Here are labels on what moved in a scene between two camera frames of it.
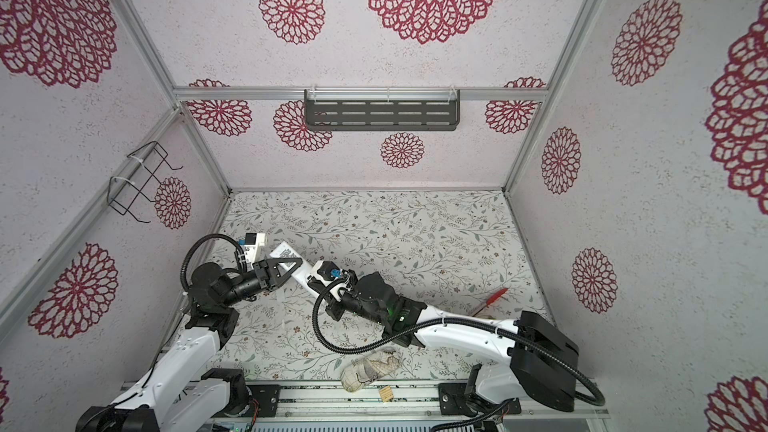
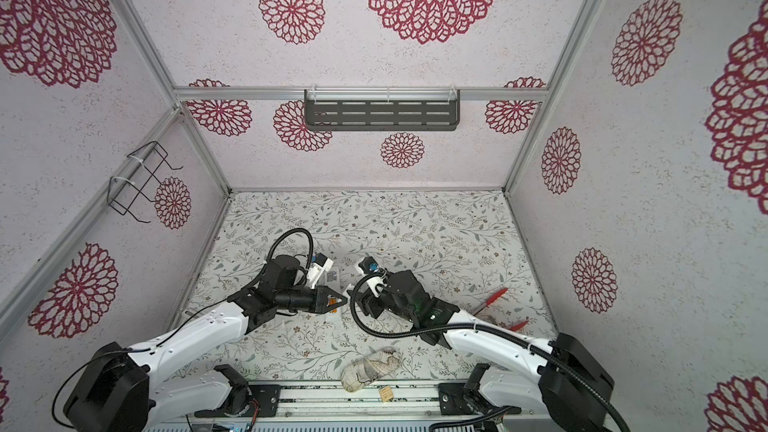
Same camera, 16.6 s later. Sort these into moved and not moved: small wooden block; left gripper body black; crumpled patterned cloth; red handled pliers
Moved: left gripper body black
Not moved: small wooden block; red handled pliers; crumpled patterned cloth
